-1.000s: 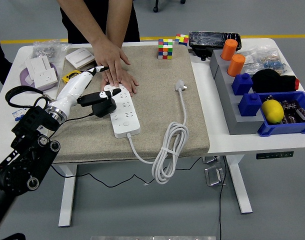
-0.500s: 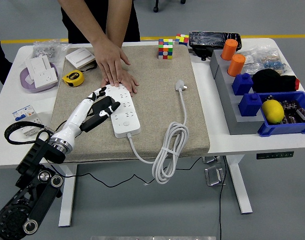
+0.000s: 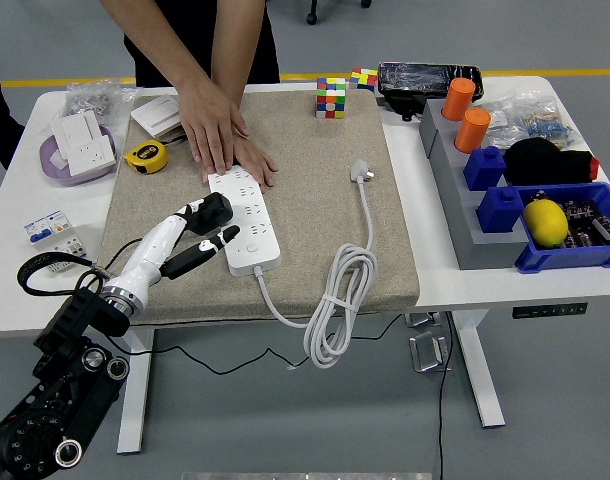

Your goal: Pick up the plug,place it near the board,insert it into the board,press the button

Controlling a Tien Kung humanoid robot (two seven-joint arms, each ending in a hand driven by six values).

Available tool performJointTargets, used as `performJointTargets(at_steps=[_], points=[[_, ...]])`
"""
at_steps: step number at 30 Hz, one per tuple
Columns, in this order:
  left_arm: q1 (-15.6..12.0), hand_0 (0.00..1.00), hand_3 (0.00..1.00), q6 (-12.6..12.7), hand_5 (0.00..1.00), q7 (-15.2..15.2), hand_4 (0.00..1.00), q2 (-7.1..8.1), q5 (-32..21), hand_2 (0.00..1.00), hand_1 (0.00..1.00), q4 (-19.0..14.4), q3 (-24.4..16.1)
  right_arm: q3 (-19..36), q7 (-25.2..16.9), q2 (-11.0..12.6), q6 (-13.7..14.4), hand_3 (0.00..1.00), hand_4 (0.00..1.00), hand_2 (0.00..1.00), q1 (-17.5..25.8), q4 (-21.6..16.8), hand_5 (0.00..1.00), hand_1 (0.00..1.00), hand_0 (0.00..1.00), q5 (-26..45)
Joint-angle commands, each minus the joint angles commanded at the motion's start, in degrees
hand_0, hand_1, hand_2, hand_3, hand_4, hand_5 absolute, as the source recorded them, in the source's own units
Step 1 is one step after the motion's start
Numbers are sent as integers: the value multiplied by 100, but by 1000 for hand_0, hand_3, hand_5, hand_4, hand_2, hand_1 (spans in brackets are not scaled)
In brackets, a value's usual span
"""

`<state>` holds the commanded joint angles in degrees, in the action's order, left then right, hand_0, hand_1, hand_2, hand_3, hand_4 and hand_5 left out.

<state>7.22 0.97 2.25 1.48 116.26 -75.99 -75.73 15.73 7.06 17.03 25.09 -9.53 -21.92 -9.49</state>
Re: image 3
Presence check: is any black floor cable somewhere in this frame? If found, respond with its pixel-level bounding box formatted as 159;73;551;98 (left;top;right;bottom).
436;312;456;480

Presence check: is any white double wall switch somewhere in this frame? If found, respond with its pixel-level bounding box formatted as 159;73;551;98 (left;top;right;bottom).
130;93;186;139

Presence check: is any white switch panel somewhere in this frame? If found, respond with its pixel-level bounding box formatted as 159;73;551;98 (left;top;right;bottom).
50;110;106;161

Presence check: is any thin black adapter cord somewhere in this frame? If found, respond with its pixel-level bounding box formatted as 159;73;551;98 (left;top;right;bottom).
100;237;404;376

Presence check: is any small colourful puzzle cube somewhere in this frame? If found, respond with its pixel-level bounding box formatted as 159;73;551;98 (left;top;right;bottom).
349;67;379;94

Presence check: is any metal bracket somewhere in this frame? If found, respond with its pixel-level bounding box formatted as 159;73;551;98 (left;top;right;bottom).
408;329;454;374

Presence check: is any white power cord with plug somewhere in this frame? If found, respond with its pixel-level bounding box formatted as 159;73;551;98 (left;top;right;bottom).
253;158;380;370

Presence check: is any white power strip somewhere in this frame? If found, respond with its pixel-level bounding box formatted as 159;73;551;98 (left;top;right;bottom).
207;167;282;278

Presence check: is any yellow tape measure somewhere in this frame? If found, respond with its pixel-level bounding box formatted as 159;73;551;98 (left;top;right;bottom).
123;139;170;175

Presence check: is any clear bag of blue parts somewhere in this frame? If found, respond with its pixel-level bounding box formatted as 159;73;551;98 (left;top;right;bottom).
522;112;582;151

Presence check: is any clear bag of metal parts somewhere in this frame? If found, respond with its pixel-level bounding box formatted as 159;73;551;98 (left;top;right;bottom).
64;78;139;126

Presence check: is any grey-brown mat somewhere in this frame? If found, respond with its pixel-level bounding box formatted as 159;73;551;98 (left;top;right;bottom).
88;89;421;329

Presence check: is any white blue circuit breaker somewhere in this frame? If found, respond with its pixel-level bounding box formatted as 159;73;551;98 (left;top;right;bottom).
23;209;88;275

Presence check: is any black table control panel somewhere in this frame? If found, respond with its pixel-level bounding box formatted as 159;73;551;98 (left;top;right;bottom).
512;302;589;320

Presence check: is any large colourful puzzle cube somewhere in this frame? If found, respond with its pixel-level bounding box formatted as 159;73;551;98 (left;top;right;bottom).
315;76;348;121

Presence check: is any person's torso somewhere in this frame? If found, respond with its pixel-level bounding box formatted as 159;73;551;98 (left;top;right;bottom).
0;43;25;170
122;0;281;89

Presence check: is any clear bag of beige parts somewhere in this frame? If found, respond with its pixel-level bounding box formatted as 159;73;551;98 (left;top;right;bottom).
477;95;561;149

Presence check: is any purple tray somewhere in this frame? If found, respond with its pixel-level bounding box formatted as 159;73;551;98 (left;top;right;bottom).
38;124;120;188

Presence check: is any orange cylinder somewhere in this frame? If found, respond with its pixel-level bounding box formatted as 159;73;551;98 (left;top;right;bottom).
454;107;493;155
441;77;478;122

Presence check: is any grey stepped block holder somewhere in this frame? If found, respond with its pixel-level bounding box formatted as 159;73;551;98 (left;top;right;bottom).
418;97;532;272

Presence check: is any blue block with knob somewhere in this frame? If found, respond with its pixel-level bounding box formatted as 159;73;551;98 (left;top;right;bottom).
475;185;529;235
463;145;508;193

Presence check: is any yellow lemon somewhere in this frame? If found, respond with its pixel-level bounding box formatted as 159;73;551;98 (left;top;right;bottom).
522;198;570;250

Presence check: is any black plug adapter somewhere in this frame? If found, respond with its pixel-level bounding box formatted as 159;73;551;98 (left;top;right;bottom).
184;192;235;236

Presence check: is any black fabric bundle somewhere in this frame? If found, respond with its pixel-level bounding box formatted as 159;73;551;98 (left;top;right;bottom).
503;138;594;187

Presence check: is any person's right hand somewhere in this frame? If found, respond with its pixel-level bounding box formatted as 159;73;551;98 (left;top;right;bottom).
177;77;250;175

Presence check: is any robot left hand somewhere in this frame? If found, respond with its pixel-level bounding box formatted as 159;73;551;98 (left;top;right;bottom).
103;198;241;307

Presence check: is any black office chair base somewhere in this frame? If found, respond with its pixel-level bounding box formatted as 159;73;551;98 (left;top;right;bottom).
306;0;374;26

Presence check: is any person's left hand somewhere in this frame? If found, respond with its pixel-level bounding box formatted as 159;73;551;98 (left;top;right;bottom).
202;133;279;190

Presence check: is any white socket panel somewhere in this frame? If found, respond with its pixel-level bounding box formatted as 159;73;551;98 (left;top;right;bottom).
66;134;118;177

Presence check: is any white table leg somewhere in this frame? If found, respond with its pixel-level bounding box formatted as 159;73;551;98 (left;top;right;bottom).
116;327;156;455
452;309;506;430

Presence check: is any black wrapped box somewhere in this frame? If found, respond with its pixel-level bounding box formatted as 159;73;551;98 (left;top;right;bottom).
377;61;485;109

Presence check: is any blue plastic bin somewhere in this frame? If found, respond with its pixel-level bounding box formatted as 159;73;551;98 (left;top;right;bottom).
514;181;610;275

